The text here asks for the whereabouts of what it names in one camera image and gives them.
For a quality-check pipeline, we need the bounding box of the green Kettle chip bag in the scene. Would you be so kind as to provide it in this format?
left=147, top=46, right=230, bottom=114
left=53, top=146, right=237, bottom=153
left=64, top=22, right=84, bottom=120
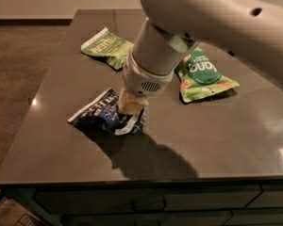
left=81, top=27, right=133, bottom=71

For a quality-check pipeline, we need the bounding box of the dark cabinet drawer handle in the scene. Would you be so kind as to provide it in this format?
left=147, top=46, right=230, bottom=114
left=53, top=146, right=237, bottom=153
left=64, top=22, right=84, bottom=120
left=131, top=198, right=167, bottom=213

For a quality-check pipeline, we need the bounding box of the green rice chip bag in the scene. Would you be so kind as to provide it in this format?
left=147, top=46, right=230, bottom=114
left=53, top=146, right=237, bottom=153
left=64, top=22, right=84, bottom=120
left=175, top=47, right=239, bottom=104

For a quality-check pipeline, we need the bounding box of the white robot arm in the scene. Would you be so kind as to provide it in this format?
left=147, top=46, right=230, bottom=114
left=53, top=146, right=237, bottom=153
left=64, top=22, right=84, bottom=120
left=119, top=0, right=283, bottom=115

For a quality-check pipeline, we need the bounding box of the dark cabinet drawer front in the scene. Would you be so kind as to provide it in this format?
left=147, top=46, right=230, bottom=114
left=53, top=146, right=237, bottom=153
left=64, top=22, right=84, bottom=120
left=35, top=185, right=260, bottom=215

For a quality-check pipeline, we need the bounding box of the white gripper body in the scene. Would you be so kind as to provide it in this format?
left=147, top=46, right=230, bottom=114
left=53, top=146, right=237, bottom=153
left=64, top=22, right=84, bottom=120
left=123, top=50, right=174, bottom=96

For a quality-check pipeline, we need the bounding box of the blue Kettle chip bag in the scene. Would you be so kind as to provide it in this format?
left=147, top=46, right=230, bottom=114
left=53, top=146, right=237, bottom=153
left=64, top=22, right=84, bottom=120
left=68, top=88, right=145, bottom=136

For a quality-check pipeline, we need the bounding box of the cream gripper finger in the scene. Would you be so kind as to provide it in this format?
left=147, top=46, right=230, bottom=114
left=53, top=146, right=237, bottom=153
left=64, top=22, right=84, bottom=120
left=118, top=81, right=149, bottom=115

